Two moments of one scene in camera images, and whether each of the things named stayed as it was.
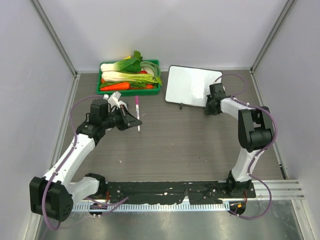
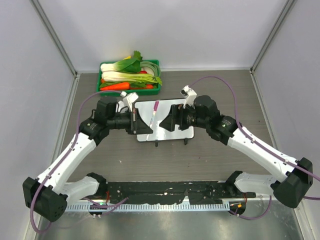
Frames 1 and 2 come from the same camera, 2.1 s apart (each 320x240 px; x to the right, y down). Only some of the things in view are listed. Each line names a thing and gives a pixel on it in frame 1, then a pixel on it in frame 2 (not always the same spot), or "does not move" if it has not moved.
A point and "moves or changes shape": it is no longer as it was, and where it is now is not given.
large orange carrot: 119,86 does not move
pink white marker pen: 137,109 moves or changes shape
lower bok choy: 113,76 does not move
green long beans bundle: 155,68 does not move
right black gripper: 207,110 to 169,123
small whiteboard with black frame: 190,86 to 160,133
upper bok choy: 131,64 does not move
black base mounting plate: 177,192 does not move
